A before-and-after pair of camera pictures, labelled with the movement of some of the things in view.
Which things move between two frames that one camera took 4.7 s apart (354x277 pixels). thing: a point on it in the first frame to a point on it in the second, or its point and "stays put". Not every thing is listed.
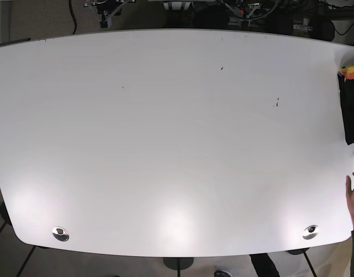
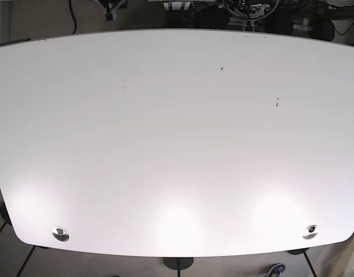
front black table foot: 178,263 stays put
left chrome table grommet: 60,234 stays put
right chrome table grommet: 311,232 stays put
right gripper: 243,10 to 249,11
